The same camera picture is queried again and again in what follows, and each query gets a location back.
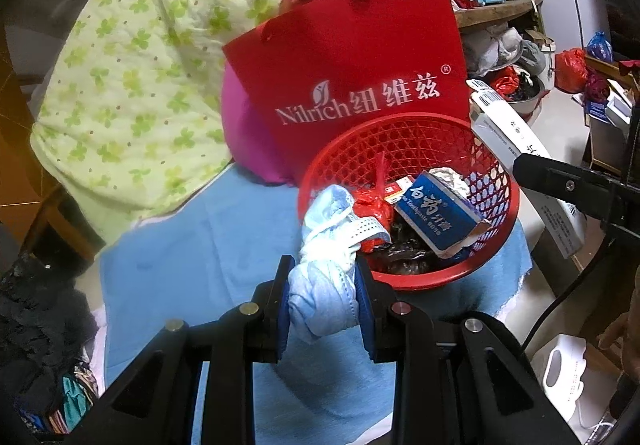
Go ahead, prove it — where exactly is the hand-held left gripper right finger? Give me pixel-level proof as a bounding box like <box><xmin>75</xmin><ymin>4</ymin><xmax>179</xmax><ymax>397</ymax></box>
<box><xmin>355</xmin><ymin>260</ymin><xmax>566</xmax><ymax>445</ymax></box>

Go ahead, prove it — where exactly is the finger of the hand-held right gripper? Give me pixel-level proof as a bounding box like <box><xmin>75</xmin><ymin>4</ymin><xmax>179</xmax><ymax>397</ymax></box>
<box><xmin>512</xmin><ymin>152</ymin><xmax>640</xmax><ymax>238</ymax></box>

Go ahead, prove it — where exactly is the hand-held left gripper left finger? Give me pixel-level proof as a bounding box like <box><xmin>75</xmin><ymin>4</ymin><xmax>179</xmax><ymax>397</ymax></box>
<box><xmin>65</xmin><ymin>255</ymin><xmax>297</xmax><ymax>445</ymax></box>

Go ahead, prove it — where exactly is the light blue face mask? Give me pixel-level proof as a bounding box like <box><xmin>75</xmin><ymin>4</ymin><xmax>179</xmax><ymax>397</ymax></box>
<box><xmin>287</xmin><ymin>185</ymin><xmax>393</xmax><ymax>346</ymax></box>

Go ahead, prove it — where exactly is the black glittery plastic bag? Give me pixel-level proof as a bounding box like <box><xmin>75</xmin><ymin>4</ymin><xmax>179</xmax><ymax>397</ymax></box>
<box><xmin>370</xmin><ymin>220</ymin><xmax>443</xmax><ymax>276</ymax></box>

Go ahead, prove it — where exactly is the white carton box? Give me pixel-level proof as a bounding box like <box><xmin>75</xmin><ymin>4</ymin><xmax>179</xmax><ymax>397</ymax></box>
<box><xmin>467</xmin><ymin>79</ymin><xmax>587</xmax><ymax>260</ymax></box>

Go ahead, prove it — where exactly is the blue carton box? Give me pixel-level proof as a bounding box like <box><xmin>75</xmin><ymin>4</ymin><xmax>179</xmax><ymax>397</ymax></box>
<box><xmin>394</xmin><ymin>170</ymin><xmax>493</xmax><ymax>260</ymax></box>

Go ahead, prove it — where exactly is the red mesh basket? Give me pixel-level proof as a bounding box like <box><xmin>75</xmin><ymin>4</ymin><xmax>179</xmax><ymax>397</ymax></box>
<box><xmin>297</xmin><ymin>112</ymin><xmax>521</xmax><ymax>291</ymax></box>

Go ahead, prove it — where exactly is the person's right hand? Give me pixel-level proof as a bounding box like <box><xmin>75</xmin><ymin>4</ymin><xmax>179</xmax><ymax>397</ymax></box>
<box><xmin>597</xmin><ymin>310</ymin><xmax>636</xmax><ymax>376</ymax></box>

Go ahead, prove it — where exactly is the brown cardboard box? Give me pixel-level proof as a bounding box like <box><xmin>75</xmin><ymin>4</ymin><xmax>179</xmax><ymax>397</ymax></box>
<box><xmin>585</xmin><ymin>110</ymin><xmax>632</xmax><ymax>176</ymax></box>

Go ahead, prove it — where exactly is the metal basin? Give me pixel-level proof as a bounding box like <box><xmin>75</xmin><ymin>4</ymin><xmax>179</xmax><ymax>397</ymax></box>
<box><xmin>492</xmin><ymin>70</ymin><xmax>547</xmax><ymax>116</ymax></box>

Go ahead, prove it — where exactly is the light blue blanket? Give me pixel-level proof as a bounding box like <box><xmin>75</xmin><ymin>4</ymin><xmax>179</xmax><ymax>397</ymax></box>
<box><xmin>97</xmin><ymin>160</ymin><xmax>533</xmax><ymax>445</ymax></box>

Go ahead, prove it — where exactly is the crumpled white paper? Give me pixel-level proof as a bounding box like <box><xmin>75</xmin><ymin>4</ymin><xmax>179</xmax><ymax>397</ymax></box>
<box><xmin>429</xmin><ymin>167</ymin><xmax>472</xmax><ymax>200</ymax></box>

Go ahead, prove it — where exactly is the tied red plastic bag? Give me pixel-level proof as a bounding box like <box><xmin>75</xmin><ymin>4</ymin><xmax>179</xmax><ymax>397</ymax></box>
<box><xmin>554</xmin><ymin>48</ymin><xmax>590</xmax><ymax>94</ymax></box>

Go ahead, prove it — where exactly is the red white small pack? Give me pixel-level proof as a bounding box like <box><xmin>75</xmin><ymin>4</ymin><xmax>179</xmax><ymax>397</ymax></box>
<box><xmin>382</xmin><ymin>176</ymin><xmax>415</xmax><ymax>204</ymax></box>

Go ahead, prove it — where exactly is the small blue plastic bag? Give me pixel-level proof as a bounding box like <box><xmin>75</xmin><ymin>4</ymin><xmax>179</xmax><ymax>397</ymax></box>
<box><xmin>586</xmin><ymin>31</ymin><xmax>614</xmax><ymax>62</ymax></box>

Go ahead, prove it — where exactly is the grey cloth pile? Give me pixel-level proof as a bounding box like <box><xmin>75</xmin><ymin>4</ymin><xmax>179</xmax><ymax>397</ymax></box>
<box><xmin>462</xmin><ymin>27</ymin><xmax>523</xmax><ymax>76</ymax></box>

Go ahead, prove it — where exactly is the wooden shelf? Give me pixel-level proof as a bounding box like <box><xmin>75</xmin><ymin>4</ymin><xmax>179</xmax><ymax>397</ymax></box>
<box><xmin>454</xmin><ymin>0</ymin><xmax>545</xmax><ymax>29</ymax></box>

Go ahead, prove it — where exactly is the white plastic jug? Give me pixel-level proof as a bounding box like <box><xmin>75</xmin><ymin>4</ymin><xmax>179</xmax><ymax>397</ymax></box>
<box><xmin>531</xmin><ymin>334</ymin><xmax>603</xmax><ymax>443</ymax></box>

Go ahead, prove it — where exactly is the striped cloth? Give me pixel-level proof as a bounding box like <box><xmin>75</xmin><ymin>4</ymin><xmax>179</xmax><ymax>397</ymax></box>
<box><xmin>15</xmin><ymin>362</ymin><xmax>98</xmax><ymax>435</ymax></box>

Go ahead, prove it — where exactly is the dark cloth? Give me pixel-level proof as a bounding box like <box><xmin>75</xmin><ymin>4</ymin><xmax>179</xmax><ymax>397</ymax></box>
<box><xmin>0</xmin><ymin>252</ymin><xmax>98</xmax><ymax>408</ymax></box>

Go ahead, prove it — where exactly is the red paper bag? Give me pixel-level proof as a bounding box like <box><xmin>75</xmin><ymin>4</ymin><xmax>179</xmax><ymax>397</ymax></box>
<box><xmin>221</xmin><ymin>0</ymin><xmax>473</xmax><ymax>186</ymax></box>

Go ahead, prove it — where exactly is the green clover print quilt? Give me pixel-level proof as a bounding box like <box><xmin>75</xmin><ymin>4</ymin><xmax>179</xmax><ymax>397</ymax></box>
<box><xmin>30</xmin><ymin>0</ymin><xmax>341</xmax><ymax>246</ymax></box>

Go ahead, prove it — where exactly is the black cable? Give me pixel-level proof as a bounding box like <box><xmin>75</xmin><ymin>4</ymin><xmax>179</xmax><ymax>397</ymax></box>
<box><xmin>520</xmin><ymin>235</ymin><xmax>640</xmax><ymax>361</ymax></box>

